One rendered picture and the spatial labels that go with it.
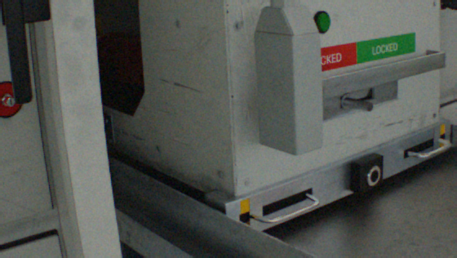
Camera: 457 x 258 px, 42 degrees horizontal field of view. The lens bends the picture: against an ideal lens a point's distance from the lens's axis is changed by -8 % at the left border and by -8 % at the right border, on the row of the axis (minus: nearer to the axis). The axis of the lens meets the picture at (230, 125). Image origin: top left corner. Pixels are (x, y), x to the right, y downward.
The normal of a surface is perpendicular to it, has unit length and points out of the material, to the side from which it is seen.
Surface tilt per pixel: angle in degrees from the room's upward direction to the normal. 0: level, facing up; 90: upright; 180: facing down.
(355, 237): 0
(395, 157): 90
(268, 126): 90
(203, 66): 90
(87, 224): 90
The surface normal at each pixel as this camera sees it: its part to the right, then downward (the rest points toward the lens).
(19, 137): 0.61, 0.18
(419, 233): -0.06, -0.96
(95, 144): 0.31, 0.25
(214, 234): -0.80, 0.21
